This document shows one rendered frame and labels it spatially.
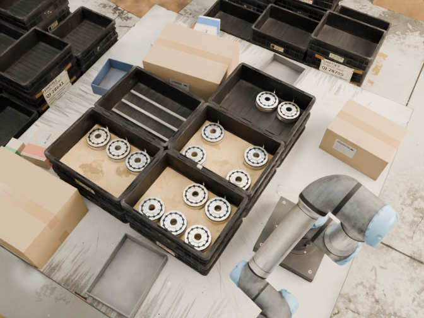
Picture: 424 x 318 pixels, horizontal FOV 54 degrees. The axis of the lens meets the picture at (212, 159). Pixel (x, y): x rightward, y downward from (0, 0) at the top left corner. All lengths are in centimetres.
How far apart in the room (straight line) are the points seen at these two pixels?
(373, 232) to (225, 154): 85
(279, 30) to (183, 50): 112
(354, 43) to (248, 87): 108
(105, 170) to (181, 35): 81
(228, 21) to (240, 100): 135
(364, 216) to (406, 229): 167
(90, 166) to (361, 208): 113
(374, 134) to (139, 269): 117
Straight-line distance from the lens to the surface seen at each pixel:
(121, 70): 234
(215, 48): 213
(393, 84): 351
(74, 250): 183
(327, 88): 232
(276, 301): 132
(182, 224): 163
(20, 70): 281
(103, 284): 175
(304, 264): 174
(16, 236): 170
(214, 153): 181
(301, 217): 121
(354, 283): 259
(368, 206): 117
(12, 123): 286
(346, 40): 295
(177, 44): 215
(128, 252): 177
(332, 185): 117
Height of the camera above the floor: 235
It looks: 58 degrees down
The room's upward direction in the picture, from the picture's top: 2 degrees clockwise
